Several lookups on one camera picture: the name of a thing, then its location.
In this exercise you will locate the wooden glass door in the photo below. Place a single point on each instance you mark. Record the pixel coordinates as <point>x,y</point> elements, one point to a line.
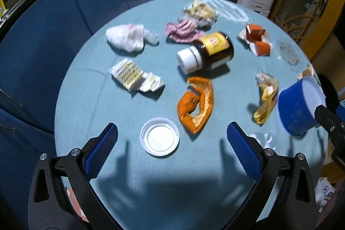
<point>310,3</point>

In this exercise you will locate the crumpled clear plastic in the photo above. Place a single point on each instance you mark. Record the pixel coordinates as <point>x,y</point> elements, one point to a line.
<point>265,139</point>

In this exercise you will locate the white crumpled sachet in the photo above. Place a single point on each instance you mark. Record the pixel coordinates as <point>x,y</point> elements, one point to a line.
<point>152,81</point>

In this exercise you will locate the pink wrapper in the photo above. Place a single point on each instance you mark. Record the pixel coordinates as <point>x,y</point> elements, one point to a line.
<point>183,30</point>

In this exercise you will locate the clear plastic lid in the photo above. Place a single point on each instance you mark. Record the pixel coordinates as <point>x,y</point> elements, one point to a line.
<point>288,53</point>

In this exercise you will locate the brown jar with white cap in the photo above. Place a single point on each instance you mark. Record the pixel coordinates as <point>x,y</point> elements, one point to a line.
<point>215,52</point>

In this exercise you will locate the yellow crumpled wrapper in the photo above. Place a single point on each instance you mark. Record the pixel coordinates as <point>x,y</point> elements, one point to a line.
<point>265,108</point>

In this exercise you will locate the white printed bag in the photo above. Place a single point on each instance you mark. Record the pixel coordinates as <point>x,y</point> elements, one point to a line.
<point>324,197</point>

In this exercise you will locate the white sock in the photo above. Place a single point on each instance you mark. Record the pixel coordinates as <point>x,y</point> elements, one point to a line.
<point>126,36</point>

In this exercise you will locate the orange crumpled wrapper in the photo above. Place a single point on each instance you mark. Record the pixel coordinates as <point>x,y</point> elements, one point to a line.
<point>207,95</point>

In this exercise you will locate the yellow printed sachet pack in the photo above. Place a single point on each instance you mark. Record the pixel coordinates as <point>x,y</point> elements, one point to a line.
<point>125,73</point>

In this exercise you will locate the orange white small carton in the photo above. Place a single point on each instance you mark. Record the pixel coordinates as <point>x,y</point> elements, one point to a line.
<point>258,48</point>

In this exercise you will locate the cream snack packet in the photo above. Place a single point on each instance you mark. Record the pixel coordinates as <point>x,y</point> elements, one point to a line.
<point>200,10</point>

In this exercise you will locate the blue paper cup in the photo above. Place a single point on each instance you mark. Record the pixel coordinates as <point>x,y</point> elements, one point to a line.
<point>293,111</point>

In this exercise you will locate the teal round tablecloth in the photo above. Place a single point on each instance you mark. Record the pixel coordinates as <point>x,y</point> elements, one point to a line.
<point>161,100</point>

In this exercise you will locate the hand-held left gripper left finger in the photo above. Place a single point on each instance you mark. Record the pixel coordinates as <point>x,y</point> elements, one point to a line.
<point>101,154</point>

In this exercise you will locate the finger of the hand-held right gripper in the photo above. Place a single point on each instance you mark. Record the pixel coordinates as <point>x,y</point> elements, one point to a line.
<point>327,118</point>

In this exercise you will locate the white round lid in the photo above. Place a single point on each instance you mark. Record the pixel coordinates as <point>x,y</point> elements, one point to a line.
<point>159,137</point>

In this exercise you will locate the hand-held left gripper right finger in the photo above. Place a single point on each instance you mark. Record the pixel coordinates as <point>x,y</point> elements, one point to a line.
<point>244,151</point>

